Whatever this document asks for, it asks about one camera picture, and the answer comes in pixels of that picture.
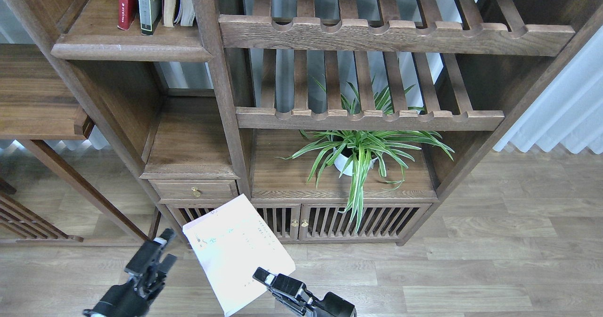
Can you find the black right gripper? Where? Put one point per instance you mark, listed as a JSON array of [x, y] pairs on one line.
[[292, 293]]

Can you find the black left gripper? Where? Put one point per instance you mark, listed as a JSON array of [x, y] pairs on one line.
[[126, 300]]

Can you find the pale lavender book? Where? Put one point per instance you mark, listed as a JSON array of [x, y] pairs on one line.
[[231, 242]]

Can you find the green and grey book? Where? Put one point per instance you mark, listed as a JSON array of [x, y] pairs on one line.
[[149, 14]]

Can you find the red cover book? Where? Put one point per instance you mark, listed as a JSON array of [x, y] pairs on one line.
[[127, 13]]

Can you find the upright books on shelf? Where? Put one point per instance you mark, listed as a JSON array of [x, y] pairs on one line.
[[178, 12]]

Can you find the brass drawer knob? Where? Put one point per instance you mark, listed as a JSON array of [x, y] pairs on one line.
[[195, 192]]

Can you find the white plant pot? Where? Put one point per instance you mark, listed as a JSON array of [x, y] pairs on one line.
[[344, 161]]

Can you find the green spider plant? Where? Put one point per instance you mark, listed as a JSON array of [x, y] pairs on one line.
[[362, 147]]

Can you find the wooden side furniture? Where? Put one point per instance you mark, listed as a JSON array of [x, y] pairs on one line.
[[68, 198]]

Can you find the dark wooden bookshelf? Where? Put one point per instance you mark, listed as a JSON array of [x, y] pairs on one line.
[[217, 106]]

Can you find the white curtain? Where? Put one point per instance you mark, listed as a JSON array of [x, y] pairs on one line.
[[570, 110]]

